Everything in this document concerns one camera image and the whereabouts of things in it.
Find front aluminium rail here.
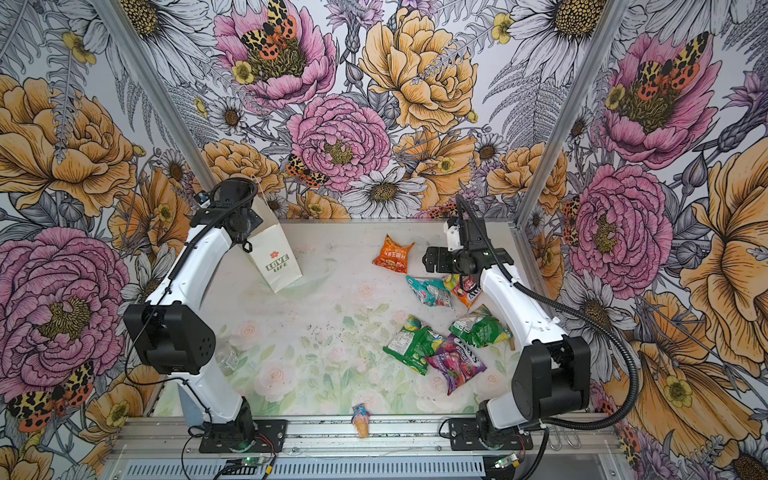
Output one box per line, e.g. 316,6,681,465
107,413,625,460

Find aluminium corner post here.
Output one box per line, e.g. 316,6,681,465
94,1,218,190
516,0,630,230

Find aluminium corner post right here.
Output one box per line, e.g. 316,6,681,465
516,0,630,230

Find metal wire hooks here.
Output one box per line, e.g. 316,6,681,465
549,426,582,451

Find green circuit board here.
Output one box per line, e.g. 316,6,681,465
494,453,520,469
226,456,270,473

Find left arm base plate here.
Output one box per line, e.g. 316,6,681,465
199,419,288,454

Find fruit oval candy packet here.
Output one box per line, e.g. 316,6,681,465
443,274,482,309

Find aluminium corner post left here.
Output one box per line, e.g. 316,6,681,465
94,1,218,190

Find green circuit board right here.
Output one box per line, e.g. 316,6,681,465
494,453,520,469

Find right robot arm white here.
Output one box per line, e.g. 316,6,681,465
422,217,591,448

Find green candy packet small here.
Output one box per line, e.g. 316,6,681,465
449,305,512,348

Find ice cream cone toy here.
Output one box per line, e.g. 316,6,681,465
351,403,370,439

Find teal snack packet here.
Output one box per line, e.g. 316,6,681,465
406,276,452,307

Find green circuit board left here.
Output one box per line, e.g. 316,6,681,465
226,456,270,473

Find purple berries candy packet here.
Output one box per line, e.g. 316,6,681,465
427,334,487,396

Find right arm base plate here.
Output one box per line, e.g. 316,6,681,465
440,417,534,452

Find white paper bag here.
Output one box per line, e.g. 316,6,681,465
248,195,302,293

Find orange snack packet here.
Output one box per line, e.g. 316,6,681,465
372,235,414,274

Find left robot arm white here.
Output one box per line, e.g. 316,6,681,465
123,178,262,452

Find green candy packet large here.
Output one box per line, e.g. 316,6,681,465
382,316,445,376

